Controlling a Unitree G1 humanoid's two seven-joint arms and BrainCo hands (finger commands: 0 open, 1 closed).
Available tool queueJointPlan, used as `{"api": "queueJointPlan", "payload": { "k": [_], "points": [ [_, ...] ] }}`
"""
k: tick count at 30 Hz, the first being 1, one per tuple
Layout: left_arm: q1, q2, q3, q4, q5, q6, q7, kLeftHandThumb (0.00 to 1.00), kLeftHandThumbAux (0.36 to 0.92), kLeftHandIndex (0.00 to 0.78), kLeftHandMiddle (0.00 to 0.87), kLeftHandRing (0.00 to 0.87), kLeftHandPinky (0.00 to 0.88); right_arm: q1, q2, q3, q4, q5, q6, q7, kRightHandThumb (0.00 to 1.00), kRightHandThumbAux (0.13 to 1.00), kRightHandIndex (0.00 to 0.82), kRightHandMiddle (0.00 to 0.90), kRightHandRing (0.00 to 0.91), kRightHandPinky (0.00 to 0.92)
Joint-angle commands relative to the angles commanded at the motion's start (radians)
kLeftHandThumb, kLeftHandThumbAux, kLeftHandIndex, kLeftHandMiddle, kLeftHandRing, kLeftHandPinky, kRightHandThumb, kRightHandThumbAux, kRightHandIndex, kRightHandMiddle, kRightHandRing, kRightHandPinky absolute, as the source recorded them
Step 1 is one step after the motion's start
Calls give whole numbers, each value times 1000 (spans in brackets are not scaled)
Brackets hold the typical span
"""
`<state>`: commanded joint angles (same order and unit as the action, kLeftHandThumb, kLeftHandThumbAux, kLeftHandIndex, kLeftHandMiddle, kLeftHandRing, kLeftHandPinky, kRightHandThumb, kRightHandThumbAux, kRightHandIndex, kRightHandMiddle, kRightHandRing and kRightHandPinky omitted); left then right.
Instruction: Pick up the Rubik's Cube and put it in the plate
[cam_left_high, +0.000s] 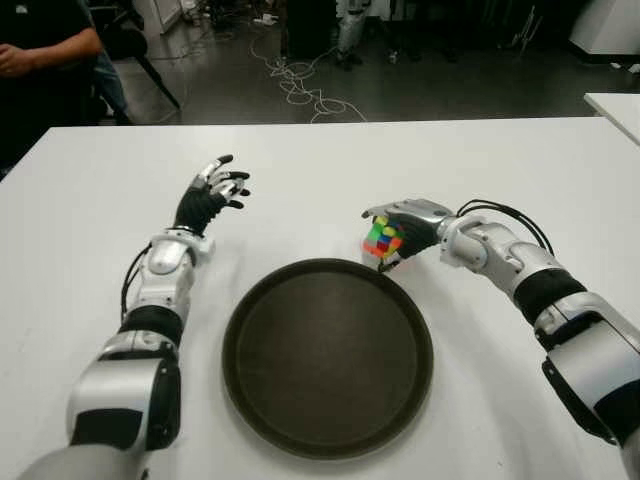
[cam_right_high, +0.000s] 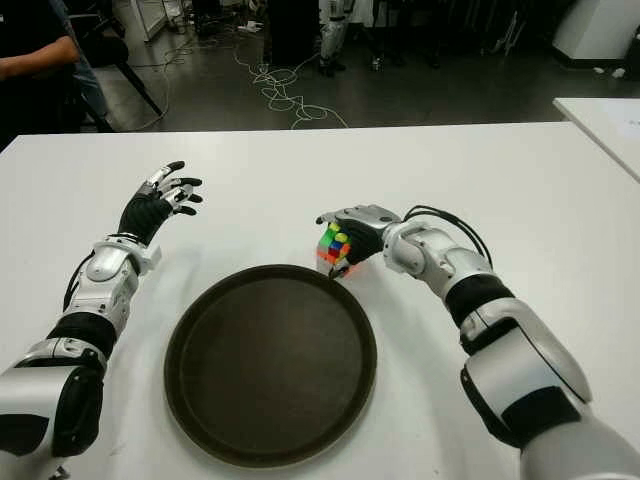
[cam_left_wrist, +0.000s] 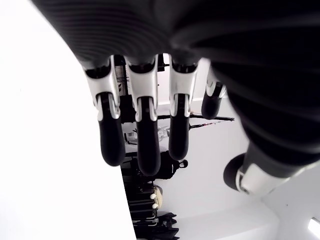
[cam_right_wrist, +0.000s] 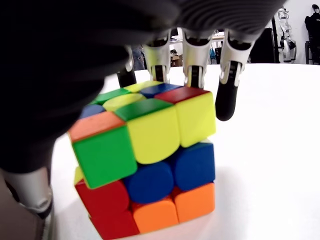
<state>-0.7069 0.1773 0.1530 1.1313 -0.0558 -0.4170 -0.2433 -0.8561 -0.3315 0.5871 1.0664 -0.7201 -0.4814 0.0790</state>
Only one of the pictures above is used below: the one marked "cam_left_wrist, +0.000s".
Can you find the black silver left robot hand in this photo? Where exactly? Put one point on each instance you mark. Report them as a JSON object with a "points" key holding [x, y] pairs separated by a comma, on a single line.
{"points": [[175, 25]]}

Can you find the person in black hoodie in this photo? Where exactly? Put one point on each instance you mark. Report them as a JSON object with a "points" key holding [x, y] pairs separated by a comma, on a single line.
{"points": [[168, 167]]}

